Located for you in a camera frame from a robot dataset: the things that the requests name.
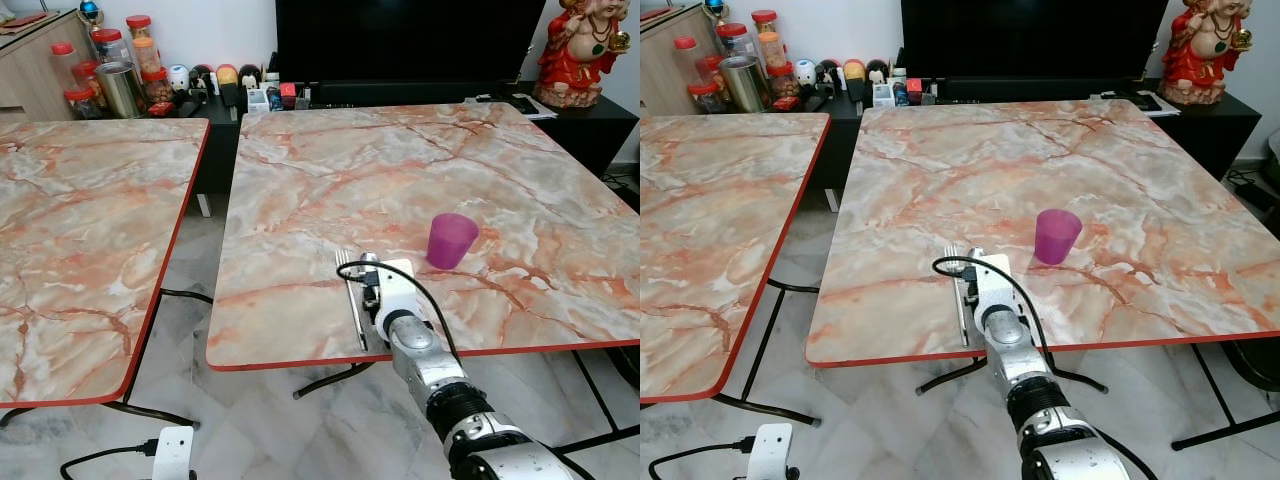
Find silver metal fork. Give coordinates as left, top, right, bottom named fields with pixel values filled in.
left=335, top=250, right=370, bottom=352
left=943, top=244, right=972, bottom=349

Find purple plastic cup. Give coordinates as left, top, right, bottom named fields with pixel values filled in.
left=427, top=212, right=480, bottom=270
left=1034, top=208, right=1084, bottom=266

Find marble top table red edge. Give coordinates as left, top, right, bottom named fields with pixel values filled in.
left=205, top=102, right=641, bottom=456
left=0, top=118, right=211, bottom=431
left=805, top=98, right=1280, bottom=451
left=640, top=112, right=831, bottom=426

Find black remote on white paper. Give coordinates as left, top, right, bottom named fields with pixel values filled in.
left=478, top=93, right=557, bottom=120
left=1100, top=89, right=1182, bottom=117

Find black flat screen television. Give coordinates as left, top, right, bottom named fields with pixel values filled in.
left=275, top=0, right=549, bottom=89
left=900, top=0, right=1171, bottom=83

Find black television console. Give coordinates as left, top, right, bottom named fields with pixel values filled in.
left=812, top=78, right=1263, bottom=191
left=185, top=82, right=640, bottom=196

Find black rounded object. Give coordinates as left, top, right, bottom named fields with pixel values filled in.
left=605, top=345, right=641, bottom=393
left=1230, top=340, right=1280, bottom=393

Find red lid jar with nuts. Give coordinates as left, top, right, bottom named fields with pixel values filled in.
left=142, top=67, right=174, bottom=107
left=765, top=62, right=799, bottom=102

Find steel canister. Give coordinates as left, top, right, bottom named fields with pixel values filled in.
left=97, top=62, right=147, bottom=119
left=720, top=56, right=770, bottom=114

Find red and gold figurine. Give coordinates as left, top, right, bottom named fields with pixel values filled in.
left=535, top=0, right=632, bottom=110
left=1158, top=0, right=1254, bottom=107

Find tall red lid jar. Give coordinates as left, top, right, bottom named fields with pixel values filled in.
left=752, top=10, right=787, bottom=69
left=126, top=14, right=166, bottom=76

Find wide red lid jar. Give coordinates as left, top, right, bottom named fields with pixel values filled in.
left=92, top=28, right=132, bottom=65
left=717, top=23, right=758, bottom=59

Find slim red lid jar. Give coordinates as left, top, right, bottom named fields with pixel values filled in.
left=50, top=41, right=80, bottom=91
left=672, top=36, right=700, bottom=86

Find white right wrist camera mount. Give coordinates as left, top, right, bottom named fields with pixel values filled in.
left=375, top=259, right=417, bottom=319
left=975, top=253, right=1014, bottom=313

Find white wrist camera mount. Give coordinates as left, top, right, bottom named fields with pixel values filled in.
left=748, top=423, right=796, bottom=480
left=153, top=427, right=197, bottom=480
left=375, top=259, right=417, bottom=319
left=975, top=253, right=1014, bottom=313

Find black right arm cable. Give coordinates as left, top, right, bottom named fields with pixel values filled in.
left=933, top=255, right=1051, bottom=373
left=335, top=260, right=463, bottom=366

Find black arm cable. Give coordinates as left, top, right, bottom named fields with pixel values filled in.
left=335, top=260, right=463, bottom=366
left=650, top=437, right=756, bottom=480
left=60, top=440, right=159, bottom=480
left=933, top=255, right=1051, bottom=373

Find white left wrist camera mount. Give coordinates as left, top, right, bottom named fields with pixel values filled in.
left=153, top=427, right=197, bottom=480
left=748, top=423, right=796, bottom=480

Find black floor cables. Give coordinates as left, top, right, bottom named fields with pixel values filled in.
left=603, top=168, right=641, bottom=206
left=1225, top=165, right=1280, bottom=213

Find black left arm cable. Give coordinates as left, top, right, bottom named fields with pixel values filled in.
left=650, top=437, right=756, bottom=480
left=60, top=440, right=159, bottom=480

